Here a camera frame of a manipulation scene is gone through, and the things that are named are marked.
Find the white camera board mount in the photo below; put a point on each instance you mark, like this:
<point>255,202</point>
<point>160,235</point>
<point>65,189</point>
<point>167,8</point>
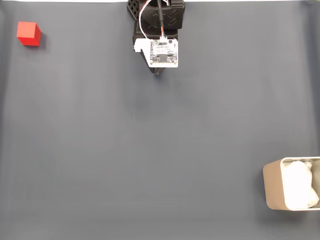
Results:
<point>162,53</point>

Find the beige box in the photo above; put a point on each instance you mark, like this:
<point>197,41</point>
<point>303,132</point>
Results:
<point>273,185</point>

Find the white crumpled tissue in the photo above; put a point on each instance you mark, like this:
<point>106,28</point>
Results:
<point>297,185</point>

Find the red cube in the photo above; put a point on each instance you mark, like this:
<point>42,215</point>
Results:
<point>28,33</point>

